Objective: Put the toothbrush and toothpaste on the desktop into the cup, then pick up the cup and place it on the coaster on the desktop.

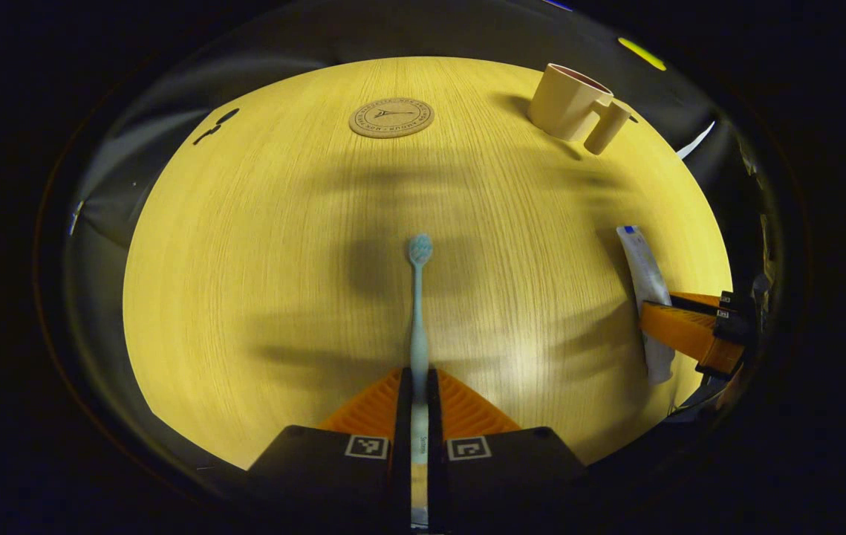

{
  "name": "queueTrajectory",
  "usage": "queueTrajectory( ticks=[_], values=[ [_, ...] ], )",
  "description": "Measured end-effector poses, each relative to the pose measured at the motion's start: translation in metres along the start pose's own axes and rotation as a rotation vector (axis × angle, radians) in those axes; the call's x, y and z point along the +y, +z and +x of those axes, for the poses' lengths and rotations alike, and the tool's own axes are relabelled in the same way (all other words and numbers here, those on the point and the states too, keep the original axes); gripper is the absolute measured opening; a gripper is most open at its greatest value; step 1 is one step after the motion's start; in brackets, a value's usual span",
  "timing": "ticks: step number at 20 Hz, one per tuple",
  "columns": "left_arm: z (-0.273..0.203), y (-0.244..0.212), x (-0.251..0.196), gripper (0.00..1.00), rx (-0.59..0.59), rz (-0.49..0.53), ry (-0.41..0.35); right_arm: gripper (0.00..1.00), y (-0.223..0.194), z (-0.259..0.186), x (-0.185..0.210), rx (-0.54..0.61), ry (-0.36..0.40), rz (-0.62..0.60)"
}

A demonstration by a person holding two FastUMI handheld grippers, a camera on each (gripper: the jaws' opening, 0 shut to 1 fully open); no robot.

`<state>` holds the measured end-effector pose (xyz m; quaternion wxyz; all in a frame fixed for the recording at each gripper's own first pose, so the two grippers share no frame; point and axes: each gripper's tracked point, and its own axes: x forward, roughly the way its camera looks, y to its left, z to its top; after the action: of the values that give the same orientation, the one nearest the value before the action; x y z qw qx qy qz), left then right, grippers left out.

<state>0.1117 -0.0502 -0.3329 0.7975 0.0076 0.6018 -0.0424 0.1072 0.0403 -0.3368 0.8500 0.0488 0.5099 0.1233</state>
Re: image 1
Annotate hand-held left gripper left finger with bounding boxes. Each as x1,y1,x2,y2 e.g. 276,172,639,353
244,367,413,530

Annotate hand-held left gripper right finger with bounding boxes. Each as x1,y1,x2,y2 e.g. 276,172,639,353
427,367,588,530

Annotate white toothpaste tube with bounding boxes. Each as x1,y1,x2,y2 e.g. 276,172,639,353
616,225,677,386

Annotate pale green toothbrush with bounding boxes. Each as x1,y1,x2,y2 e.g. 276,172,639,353
408,233,435,527

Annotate beige cup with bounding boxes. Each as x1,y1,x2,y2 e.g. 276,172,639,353
527,63,631,156

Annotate round cork coaster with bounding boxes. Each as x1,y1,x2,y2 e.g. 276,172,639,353
348,97,436,140

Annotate white strip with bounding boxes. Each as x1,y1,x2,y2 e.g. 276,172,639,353
677,121,716,161

